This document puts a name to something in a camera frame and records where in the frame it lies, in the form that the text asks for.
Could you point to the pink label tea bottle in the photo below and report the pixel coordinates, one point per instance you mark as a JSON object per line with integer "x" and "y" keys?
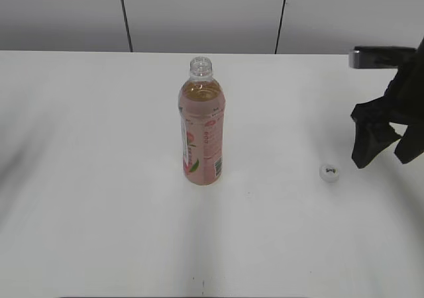
{"x": 201, "y": 104}

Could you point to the white bottle cap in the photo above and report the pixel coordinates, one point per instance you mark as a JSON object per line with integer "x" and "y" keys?
{"x": 329, "y": 173}

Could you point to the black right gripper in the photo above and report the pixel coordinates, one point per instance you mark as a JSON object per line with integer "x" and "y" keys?
{"x": 402, "y": 103}

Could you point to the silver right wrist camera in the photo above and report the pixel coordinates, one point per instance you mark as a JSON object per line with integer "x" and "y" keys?
{"x": 378, "y": 57}

